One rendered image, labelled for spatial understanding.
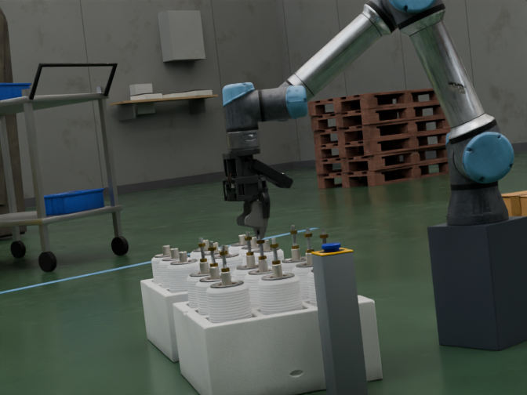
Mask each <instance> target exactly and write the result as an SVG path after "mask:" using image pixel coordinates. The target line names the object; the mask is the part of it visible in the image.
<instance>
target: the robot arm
mask: <svg viewBox="0 0 527 395"><path fill-rule="evenodd" d="M445 11H446V8H445V5H444V3H443V1H442V0H369V1H368V2H367V3H366V4H365V5H364V9H363V12H362V13H361V14H360V15H359V16H358V17H356V18H355V19H354V20H353V21H352V22H351V23H350V24H348V25H347V26H346V27H345V28H344V29H343V30H342V31H341V32H340V33H339V34H338V35H337V36H336V37H335V38H333V39H332V40H331V41H330V42H329V43H328V44H327V45H325V46H324V47H323V48H322V49H321V50H320V51H318V52H317V53H316V54H315V55H314V56H313V57H312V58H310V59H309V60H308V61H307V62H306V63H305V64H304V65H303V66H302V67H301V68H300V69H299V70H298V71H296V72H295V73H294V74H293V75H292V76H291V77H290V78H288V79H287V81H285V82H284V83H283V84H282V85H280V86H279V87H278V88H275V89H263V90H255V89H254V87H253V83H250V82H246V83H238V84H232V85H226V86H224V88H223V90H222V93H223V108H224V116H225V122H226V130H227V144H228V149H229V150H231V151H230V153H227V154H222V155H223V162H224V175H225V179H222V183H223V189H224V200H225V201H244V204H243V213H242V214H241V215H240V216H238V217H237V218H236V223H237V224H238V225H239V226H247V227H252V228H253V230H254V233H255V235H256V238H257V239H258V234H259V235H260V240H262V239H264V235H265V233H266V230H267V225H268V220H269V217H270V205H271V204H270V197H269V193H268V187H267V181H268V182H270V183H273V184H274V185H275V186H276V187H277V188H290V187H291V186H292V184H293V179H291V178H290V177H288V176H287V175H286V174H285V173H281V172H279V171H277V170H275V169H273V168H272V167H270V166H268V165H266V164H264V163H263V162H261V161H259V160H257V159H253V155H254V154H260V148H258V147H259V146H260V137H259V128H258V122H265V121H287V120H289V119H297V118H302V117H306V116H307V102H308V101H309V100H310V99H312V98H313V97H314V96H315V95H316V94H317V93H318V92H320V91H321V90H322V89H323V88H324V87H326V86H327V85H328V84H329V83H330V82H331V81H332V80H333V79H334V78H335V77H336V76H337V75H338V74H340V73H341V72H342V71H343V70H344V69H345V68H347V67H348V66H349V65H350V64H351V63H352V62H354V61H355V60H356V59H357V58H358V57H359V56H360V55H361V54H363V52H364V51H366V50H367V49H368V48H369V47H370V46H371V45H372V44H374V43H375V42H376V41H377V40H378V39H379V38H381V37H382V36H383V35H390V34H391V33H392V32H393V31H395V30H396V29H397V28H398V29H399V30H400V32H402V33H405V34H407V35H408V36H409V37H410V39H411V41H412V43H413V45H414V48H415V50H416V52H417V55H418V57H419V58H420V62H421V63H422V65H423V68H424V70H425V72H426V74H427V77H428V79H429V81H430V83H431V86H432V88H433V90H434V93H435V95H436V96H437V98H438V102H439V103H440V105H441V108H442V110H443V112H444V114H445V117H446V119H447V121H448V123H449V126H450V128H451V130H450V132H449V133H448V134H447V136H446V144H445V148H446V149H447V157H448V165H449V179H450V187H451V197H450V200H449V207H448V212H447V215H446V219H447V225H450V226H469V225H479V224H487V223H498V222H502V221H505V220H508V219H509V214H508V210H507V207H506V205H505V202H504V200H503V197H502V195H501V193H500V190H499V185H498V180H500V179H502V178H503V177H505V175H506V174H508V173H509V171H510V170H511V167H512V165H513V163H514V150H513V147H512V145H511V143H510V142H509V140H508V139H507V138H506V137H505V136H503V135H502V133H501V131H500V129H499V126H498V124H497V123H496V119H495V118H494V117H492V116H489V115H487V114H486V113H485V112H484V110H483V108H482V105H481V103H480V101H479V99H478V96H477V94H476V92H475V90H474V87H473V85H472V83H471V80H470V79H469V76H468V74H467V72H466V69H465V67H464V65H463V62H462V60H461V59H460V55H459V53H458V52H457V50H456V47H455V45H454V43H453V40H452V38H451V36H450V33H449V31H448V29H447V27H446V25H445V22H444V15H445ZM256 129H258V130H256ZM229 132H230V133H229ZM224 185H225V186H224ZM225 187H226V191H227V196H226V193H225ZM258 199H259V201H256V200H258Z"/></svg>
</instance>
